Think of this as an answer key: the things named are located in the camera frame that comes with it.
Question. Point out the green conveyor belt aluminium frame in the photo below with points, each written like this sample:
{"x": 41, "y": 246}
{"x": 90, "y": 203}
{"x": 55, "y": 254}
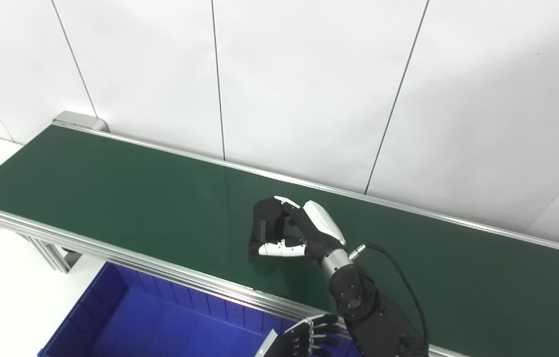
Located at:
{"x": 150, "y": 208}

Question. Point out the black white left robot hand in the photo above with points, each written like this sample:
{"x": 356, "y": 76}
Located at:
{"x": 299, "y": 339}

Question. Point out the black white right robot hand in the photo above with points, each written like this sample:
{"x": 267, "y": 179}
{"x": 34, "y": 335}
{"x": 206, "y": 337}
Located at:
{"x": 321, "y": 230}

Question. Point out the blue plastic bin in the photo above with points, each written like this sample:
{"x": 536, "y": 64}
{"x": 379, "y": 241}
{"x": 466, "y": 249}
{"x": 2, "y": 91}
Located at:
{"x": 160, "y": 327}

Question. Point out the grey conveyor end housing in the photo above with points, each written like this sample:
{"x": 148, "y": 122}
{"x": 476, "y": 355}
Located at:
{"x": 81, "y": 121}

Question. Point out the black cylinder block part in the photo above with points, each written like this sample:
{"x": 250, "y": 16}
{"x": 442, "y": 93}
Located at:
{"x": 267, "y": 223}

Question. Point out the aluminium conveyor leg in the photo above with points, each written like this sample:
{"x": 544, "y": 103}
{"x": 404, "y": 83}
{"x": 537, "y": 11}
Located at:
{"x": 53, "y": 254}

